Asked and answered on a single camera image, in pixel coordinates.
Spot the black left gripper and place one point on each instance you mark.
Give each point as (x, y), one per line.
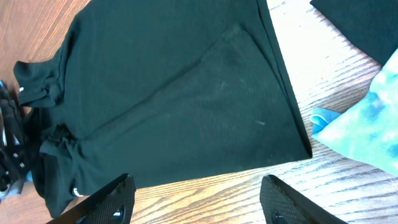
(15, 167)

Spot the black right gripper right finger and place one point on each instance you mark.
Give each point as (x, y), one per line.
(282, 204)

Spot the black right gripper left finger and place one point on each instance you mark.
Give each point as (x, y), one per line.
(112, 204)

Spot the black t-shirt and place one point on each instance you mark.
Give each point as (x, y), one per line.
(164, 91)

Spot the light blue garment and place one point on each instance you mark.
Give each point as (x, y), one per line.
(367, 132)

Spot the black garment under pile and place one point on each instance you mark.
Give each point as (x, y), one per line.
(370, 25)

